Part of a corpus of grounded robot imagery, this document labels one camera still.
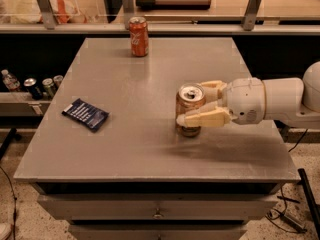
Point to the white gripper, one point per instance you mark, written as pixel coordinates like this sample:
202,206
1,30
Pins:
245,99

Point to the orange soda can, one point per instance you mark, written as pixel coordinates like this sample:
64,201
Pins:
189,97

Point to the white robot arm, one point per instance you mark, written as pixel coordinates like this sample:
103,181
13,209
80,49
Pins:
293,101

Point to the red coke can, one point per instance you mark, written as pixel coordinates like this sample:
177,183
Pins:
138,29

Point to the silver soda can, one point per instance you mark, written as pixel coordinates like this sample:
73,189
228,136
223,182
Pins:
58,80

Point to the green soda can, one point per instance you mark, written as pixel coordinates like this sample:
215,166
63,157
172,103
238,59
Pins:
49,87

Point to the dark blue soda can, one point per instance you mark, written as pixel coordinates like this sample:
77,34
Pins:
32,87

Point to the blue snack bag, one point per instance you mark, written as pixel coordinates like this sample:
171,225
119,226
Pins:
86,114

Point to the upper grey drawer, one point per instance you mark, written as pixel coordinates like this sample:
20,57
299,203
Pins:
225,207

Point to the grey drawer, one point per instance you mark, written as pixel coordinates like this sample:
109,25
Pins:
225,207
157,232

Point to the black bar right floor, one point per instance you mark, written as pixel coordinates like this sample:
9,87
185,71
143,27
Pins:
313,206

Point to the black bar floor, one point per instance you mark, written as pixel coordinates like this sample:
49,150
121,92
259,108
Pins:
5,144
313,206

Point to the lower grey drawer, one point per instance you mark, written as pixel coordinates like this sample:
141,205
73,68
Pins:
157,232

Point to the black bar left floor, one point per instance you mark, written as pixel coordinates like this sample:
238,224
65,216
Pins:
5,144

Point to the white plastic bag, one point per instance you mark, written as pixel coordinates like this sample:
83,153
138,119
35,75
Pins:
29,11

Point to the white shoe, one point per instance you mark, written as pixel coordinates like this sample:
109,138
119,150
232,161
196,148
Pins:
5,230

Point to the right metal bracket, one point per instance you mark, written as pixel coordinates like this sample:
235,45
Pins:
250,15

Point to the metal bracket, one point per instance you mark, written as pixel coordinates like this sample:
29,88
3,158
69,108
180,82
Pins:
128,11
250,15
47,14

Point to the middle metal bracket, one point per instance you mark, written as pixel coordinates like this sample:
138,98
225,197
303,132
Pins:
128,11

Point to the left metal bracket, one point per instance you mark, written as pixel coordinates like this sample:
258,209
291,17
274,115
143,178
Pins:
47,14

